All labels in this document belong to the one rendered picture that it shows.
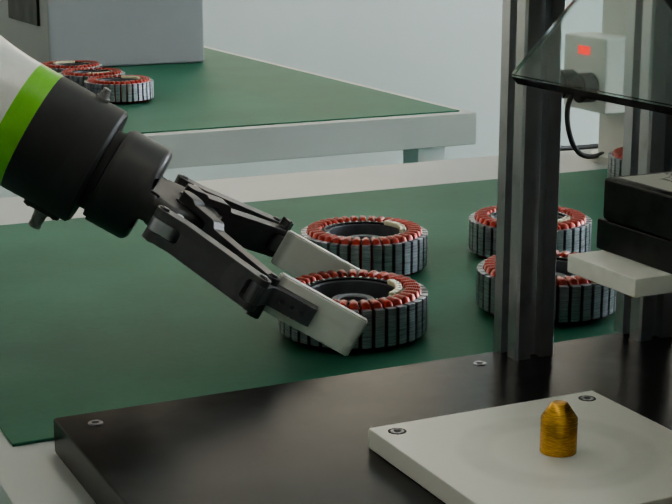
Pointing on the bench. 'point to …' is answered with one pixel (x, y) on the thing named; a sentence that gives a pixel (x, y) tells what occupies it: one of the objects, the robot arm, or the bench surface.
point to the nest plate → (601, 459)
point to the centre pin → (558, 430)
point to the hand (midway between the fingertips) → (343, 304)
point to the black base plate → (335, 426)
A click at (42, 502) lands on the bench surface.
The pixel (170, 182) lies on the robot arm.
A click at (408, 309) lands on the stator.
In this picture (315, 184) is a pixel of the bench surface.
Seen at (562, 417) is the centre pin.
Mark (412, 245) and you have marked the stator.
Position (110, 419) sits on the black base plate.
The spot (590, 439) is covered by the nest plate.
